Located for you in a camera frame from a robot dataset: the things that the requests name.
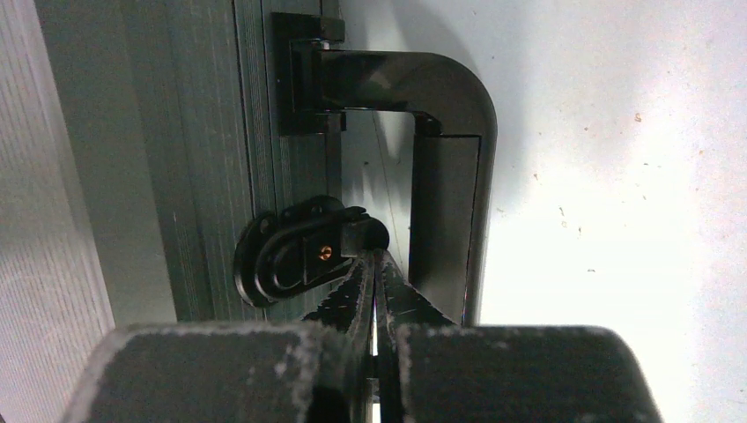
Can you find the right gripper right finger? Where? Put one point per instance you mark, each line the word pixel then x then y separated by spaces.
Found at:
pixel 432 369

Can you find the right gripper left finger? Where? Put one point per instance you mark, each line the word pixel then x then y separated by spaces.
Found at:
pixel 311 370

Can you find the black poker case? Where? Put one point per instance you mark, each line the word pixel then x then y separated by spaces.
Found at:
pixel 137 140

